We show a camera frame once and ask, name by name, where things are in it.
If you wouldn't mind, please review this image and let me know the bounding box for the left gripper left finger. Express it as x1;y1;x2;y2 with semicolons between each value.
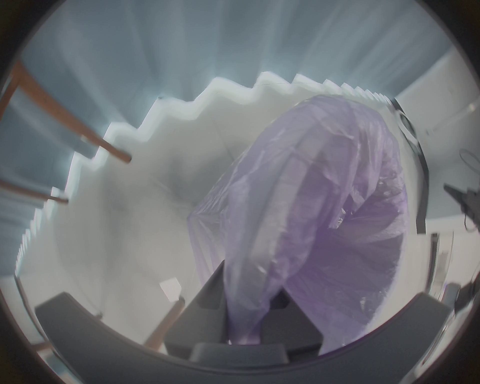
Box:
165;259;230;362

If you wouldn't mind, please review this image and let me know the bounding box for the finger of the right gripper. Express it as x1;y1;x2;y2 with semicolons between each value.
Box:
443;183;469;207

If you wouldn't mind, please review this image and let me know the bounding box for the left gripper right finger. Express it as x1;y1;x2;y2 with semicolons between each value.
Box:
260;287;325;355

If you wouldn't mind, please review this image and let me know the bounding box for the purple plastic bag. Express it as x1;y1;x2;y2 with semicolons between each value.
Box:
186;94;410;357

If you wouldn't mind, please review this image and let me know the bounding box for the white trash bin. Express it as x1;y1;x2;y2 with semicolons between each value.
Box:
225;95;410;346

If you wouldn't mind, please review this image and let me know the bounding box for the white wooden chair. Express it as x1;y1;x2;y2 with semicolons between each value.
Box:
0;60;187;355

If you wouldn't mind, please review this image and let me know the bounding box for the pale blue curtain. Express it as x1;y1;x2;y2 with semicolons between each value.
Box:
0;0;462;241

